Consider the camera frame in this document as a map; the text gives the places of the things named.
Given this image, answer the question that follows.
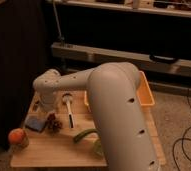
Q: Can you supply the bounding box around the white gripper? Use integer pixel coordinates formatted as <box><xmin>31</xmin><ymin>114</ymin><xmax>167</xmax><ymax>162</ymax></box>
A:
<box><xmin>40</xmin><ymin>93</ymin><xmax>56</xmax><ymax>113</ymax></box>

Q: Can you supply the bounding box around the dark red grape bunch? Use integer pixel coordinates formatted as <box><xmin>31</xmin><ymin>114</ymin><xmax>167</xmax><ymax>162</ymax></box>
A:
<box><xmin>46</xmin><ymin>113</ymin><xmax>62</xmax><ymax>133</ymax></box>

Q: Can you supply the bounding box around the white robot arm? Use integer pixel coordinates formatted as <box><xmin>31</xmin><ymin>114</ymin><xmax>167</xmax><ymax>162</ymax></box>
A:
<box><xmin>33</xmin><ymin>62</ymin><xmax>161</xmax><ymax>171</ymax></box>

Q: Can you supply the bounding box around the green plastic cup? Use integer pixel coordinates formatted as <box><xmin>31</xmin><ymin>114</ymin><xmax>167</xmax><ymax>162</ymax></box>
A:
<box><xmin>93</xmin><ymin>139</ymin><xmax>104</xmax><ymax>157</ymax></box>

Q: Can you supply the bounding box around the small metal fork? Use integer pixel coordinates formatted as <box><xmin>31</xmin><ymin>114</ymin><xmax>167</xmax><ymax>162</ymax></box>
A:
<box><xmin>32</xmin><ymin>100</ymin><xmax>40</xmax><ymax>111</ymax></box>

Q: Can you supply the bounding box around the blue sponge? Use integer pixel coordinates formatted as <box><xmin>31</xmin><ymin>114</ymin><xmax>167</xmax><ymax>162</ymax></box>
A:
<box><xmin>25</xmin><ymin>116</ymin><xmax>46</xmax><ymax>132</ymax></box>

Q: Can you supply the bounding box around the orange fruit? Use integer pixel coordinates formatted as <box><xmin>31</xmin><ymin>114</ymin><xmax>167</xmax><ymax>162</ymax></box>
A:
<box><xmin>8</xmin><ymin>128</ymin><xmax>25</xmax><ymax>144</ymax></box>

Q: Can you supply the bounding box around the yellow plastic bin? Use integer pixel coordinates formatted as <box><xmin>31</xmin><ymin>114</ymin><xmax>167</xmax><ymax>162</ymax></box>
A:
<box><xmin>84</xmin><ymin>70</ymin><xmax>156</xmax><ymax>108</ymax></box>

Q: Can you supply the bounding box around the grey metal shelf rail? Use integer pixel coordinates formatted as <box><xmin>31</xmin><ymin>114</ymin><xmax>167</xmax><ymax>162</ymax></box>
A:
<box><xmin>51</xmin><ymin>42</ymin><xmax>191</xmax><ymax>76</ymax></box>

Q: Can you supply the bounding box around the black floor cable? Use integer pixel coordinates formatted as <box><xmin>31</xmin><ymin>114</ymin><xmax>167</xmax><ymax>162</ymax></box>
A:
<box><xmin>172</xmin><ymin>59</ymin><xmax>191</xmax><ymax>164</ymax></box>

